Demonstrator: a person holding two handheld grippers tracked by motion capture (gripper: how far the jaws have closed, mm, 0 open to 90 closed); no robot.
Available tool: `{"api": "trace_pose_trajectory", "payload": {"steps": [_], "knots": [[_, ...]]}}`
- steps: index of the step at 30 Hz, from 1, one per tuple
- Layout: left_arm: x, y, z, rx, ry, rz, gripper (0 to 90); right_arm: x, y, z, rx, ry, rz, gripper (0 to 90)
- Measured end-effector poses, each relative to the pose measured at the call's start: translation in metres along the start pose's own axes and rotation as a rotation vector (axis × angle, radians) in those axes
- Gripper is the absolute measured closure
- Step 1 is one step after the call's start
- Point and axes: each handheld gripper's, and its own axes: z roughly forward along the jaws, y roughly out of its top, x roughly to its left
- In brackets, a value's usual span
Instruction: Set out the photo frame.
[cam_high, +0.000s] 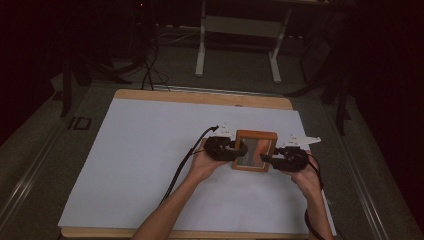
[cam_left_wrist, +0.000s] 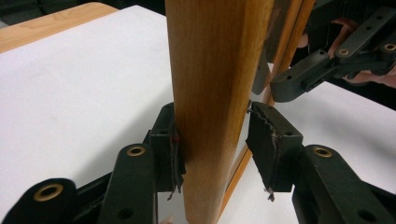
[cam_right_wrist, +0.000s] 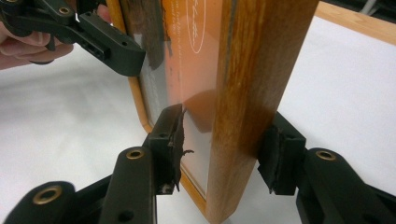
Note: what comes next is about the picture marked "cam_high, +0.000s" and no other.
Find white table mat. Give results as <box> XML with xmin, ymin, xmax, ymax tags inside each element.
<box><xmin>57</xmin><ymin>97</ymin><xmax>338</xmax><ymax>236</ymax></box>

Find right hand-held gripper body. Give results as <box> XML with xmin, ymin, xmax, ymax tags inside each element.
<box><xmin>271</xmin><ymin>134</ymin><xmax>323</xmax><ymax>173</ymax></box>

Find white metal desk frame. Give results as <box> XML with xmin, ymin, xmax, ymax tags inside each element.
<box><xmin>194</xmin><ymin>0</ymin><xmax>294</xmax><ymax>85</ymax></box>

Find person's right hand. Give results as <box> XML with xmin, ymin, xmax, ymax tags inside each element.
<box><xmin>289</xmin><ymin>149</ymin><xmax>324</xmax><ymax>198</ymax></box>

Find black floor socket plate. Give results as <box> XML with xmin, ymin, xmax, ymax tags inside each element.
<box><xmin>67</xmin><ymin>116</ymin><xmax>93</xmax><ymax>131</ymax></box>

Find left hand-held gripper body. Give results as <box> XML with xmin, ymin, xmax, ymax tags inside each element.
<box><xmin>203</xmin><ymin>123</ymin><xmax>242</xmax><ymax>162</ymax></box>

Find black metal stand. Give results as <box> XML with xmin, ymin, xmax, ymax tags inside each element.
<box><xmin>285</xmin><ymin>13</ymin><xmax>355</xmax><ymax>137</ymax></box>
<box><xmin>59</xmin><ymin>46</ymin><xmax>134</xmax><ymax>118</ymax></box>

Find wooden table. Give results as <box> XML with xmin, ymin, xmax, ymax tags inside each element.
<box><xmin>59</xmin><ymin>88</ymin><xmax>312</xmax><ymax>240</ymax></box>

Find bundle of floor cables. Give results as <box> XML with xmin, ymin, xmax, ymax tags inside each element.
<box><xmin>124</xmin><ymin>0</ymin><xmax>201</xmax><ymax>92</ymax></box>

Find black cable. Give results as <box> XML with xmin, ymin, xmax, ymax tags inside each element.
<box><xmin>159</xmin><ymin>124</ymin><xmax>220</xmax><ymax>205</ymax></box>

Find wooden framed box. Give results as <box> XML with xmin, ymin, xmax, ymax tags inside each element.
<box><xmin>231</xmin><ymin>129</ymin><xmax>279</xmax><ymax>174</ymax></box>

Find dark looped cable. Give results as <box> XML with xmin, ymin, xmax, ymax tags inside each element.
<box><xmin>303</xmin><ymin>153</ymin><xmax>327</xmax><ymax>240</ymax></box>

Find person's left hand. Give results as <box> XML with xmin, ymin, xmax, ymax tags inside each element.
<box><xmin>187</xmin><ymin>139</ymin><xmax>232</xmax><ymax>184</ymax></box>

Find metal floor rail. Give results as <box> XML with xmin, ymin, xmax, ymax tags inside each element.
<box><xmin>0</xmin><ymin>123</ymin><xmax>66</xmax><ymax>228</ymax></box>
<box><xmin>323</xmin><ymin>105</ymin><xmax>392</xmax><ymax>240</ymax></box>

